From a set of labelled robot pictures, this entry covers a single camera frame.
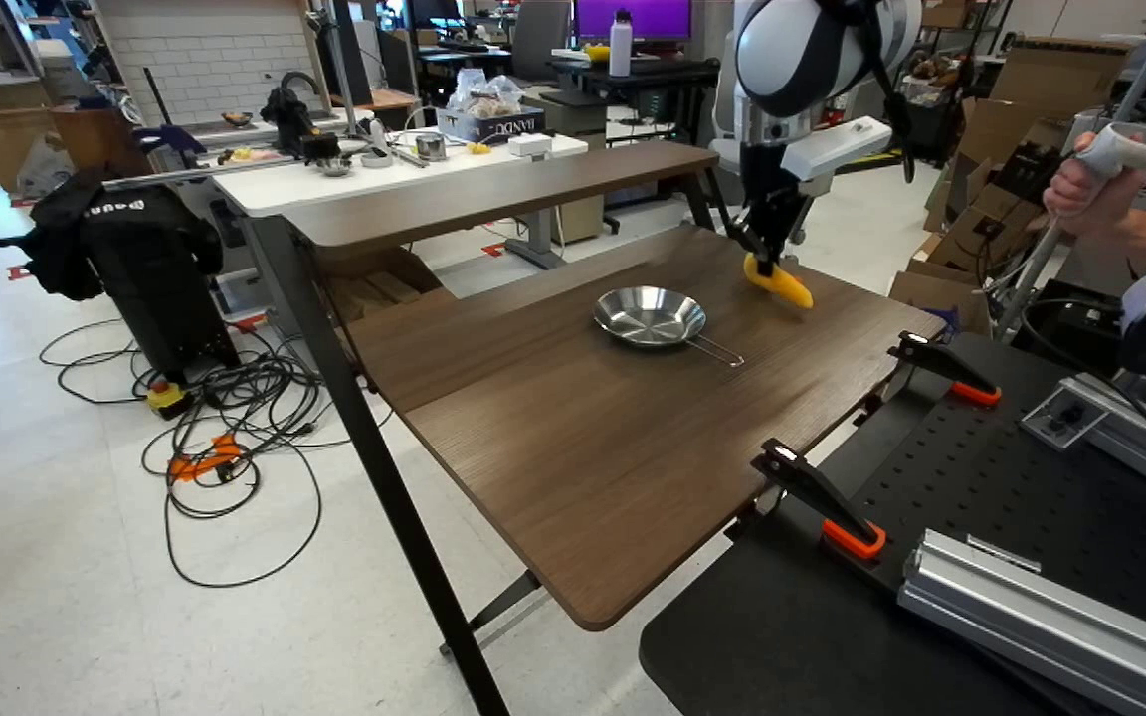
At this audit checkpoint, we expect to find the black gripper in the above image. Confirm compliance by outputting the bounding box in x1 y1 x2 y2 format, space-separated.
740 142 812 276

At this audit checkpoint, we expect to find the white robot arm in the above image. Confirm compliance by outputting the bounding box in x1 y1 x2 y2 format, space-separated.
726 0 923 278

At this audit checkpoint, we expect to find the silver metal frying pan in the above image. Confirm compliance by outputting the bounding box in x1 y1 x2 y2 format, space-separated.
592 282 743 368

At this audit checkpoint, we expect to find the person's hand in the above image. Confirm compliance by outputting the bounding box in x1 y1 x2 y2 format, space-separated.
1044 132 1146 240

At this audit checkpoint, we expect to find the black orange clamp far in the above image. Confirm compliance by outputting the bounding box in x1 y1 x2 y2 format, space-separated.
893 329 1003 410

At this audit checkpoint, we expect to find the black orange clamp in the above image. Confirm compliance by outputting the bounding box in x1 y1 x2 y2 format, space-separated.
753 439 889 563
893 329 1003 410

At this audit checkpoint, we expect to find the black orange clamp near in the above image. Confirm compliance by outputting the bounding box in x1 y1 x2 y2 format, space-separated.
753 439 889 563

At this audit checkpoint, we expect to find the white handheld controller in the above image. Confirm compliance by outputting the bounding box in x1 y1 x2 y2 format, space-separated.
1073 124 1146 177

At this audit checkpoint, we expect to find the black perforated mounting board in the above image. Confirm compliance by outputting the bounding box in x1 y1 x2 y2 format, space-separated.
642 337 1146 716

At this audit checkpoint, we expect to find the black table leg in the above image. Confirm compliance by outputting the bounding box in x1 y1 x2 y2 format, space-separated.
247 219 508 716

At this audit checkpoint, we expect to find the white lab table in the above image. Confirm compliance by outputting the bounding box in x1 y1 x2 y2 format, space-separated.
208 124 596 224

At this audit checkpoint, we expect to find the aluminium extrusion rail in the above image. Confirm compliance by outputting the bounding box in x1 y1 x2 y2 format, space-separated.
898 529 1146 716

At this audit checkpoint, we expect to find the floor cable bundle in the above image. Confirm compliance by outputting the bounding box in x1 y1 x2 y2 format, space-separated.
36 315 399 594

